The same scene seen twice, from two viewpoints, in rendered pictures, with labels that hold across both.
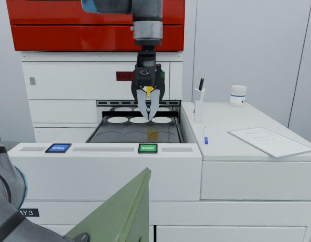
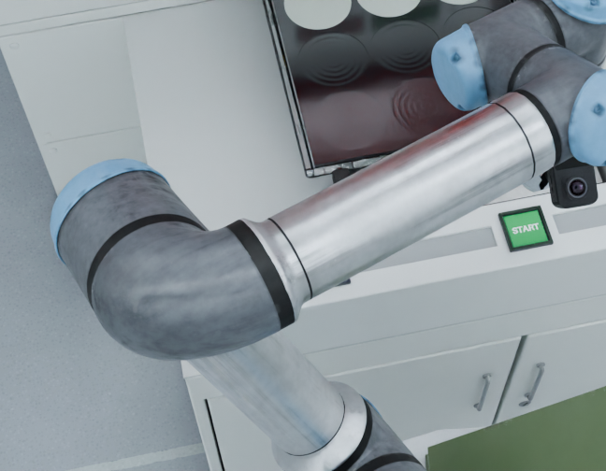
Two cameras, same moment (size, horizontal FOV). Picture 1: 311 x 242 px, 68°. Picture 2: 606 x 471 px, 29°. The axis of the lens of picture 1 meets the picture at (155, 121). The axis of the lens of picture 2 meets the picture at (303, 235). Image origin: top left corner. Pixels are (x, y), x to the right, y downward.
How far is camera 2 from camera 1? 1.10 m
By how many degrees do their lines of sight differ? 43
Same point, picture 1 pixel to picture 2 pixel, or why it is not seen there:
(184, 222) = (585, 320)
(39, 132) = (20, 46)
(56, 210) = (324, 360)
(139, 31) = not seen: hidden behind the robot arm
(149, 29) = not seen: hidden behind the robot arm
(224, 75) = not seen: outside the picture
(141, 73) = (571, 192)
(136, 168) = (508, 280)
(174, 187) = (580, 285)
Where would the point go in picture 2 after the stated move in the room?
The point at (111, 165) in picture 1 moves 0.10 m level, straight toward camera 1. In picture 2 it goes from (456, 287) to (496, 353)
